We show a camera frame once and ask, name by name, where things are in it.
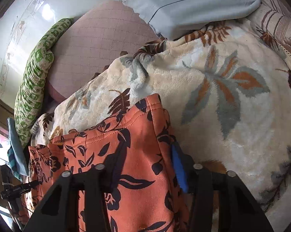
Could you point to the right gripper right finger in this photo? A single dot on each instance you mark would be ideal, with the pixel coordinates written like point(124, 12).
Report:
point(238, 209)

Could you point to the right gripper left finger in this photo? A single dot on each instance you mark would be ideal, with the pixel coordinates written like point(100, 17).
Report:
point(76, 196)

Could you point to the orange floral shirt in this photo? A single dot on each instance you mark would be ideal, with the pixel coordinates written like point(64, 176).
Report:
point(132, 152)

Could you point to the teal striped cloth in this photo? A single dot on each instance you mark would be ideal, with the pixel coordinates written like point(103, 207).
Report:
point(15, 165)

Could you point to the blue folded cloth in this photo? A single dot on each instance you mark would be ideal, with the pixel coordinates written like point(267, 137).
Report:
point(16, 145)

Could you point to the green patterned pillow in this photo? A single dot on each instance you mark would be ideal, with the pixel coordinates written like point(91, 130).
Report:
point(28, 102)

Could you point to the cream leaf-pattern blanket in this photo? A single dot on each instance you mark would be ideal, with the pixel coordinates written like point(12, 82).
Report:
point(223, 93)

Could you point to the pink quilted mattress cover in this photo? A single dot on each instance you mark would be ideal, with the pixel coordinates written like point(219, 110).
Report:
point(92, 43)

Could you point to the striped floral bedspread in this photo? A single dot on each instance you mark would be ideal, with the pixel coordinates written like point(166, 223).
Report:
point(273, 17)

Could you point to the grey-blue pillow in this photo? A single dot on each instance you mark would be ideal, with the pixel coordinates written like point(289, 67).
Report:
point(173, 19)

